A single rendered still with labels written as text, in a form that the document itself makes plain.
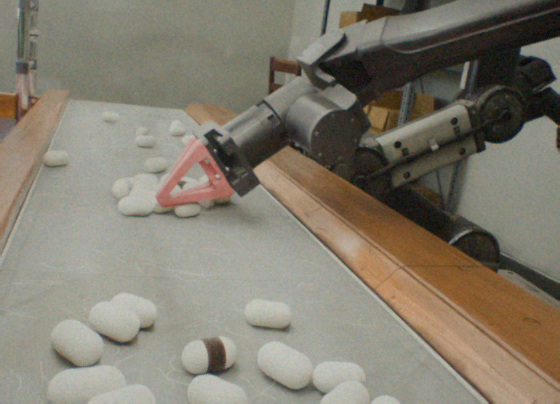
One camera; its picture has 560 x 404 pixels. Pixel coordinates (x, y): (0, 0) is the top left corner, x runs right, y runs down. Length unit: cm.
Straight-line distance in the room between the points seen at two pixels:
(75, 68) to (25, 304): 476
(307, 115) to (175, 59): 471
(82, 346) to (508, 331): 28
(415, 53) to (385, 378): 34
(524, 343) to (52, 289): 33
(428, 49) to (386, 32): 5
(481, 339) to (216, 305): 19
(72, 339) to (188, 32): 497
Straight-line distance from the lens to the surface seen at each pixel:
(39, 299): 44
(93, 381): 31
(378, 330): 44
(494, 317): 44
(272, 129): 61
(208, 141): 62
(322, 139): 55
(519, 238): 300
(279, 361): 34
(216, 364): 34
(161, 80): 524
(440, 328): 44
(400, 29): 61
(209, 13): 532
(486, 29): 58
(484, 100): 112
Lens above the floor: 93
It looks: 14 degrees down
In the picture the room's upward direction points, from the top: 8 degrees clockwise
